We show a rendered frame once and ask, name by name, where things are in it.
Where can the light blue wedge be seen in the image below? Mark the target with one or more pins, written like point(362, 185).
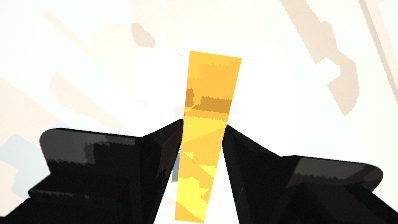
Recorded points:
point(175, 171)

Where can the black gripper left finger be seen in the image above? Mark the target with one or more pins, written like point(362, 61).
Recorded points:
point(147, 161)

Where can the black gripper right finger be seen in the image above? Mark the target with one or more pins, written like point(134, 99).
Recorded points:
point(263, 183)

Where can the yellow rectangular bar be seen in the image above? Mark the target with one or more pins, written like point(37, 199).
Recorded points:
point(210, 88)

